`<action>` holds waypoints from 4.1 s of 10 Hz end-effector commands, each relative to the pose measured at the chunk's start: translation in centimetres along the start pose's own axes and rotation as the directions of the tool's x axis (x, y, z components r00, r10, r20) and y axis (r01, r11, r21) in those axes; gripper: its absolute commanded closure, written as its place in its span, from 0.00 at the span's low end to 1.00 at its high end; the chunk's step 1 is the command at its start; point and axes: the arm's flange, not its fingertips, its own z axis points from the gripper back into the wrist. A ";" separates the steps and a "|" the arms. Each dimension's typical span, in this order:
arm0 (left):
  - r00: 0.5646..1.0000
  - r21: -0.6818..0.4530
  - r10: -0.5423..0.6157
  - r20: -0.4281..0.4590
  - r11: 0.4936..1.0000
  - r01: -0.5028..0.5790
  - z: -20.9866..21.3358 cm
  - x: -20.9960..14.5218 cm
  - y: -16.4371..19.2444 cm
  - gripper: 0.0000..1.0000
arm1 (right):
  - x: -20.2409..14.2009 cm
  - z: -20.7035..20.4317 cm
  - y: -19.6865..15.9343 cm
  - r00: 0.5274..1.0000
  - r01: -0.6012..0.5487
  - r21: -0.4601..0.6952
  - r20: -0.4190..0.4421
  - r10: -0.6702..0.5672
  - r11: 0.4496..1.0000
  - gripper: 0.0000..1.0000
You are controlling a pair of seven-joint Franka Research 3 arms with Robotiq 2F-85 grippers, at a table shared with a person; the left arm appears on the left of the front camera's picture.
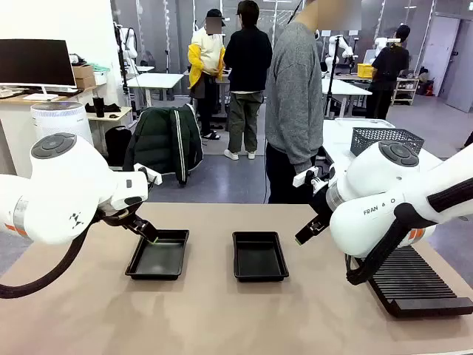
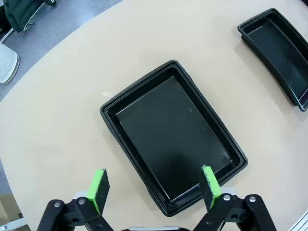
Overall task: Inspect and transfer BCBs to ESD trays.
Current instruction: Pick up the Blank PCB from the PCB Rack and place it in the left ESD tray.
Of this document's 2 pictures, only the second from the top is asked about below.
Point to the white mesh chair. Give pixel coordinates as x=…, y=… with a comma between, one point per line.
x=7, y=65

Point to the dark green puffer jacket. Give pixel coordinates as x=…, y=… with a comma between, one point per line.
x=21, y=12

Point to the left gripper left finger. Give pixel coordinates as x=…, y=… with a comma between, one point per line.
x=96, y=190

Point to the black ESD tray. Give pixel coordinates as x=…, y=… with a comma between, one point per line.
x=276, y=48
x=168, y=132

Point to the office chair with metal base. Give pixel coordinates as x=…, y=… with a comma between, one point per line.
x=31, y=21

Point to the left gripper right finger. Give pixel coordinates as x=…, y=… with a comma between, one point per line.
x=211, y=185

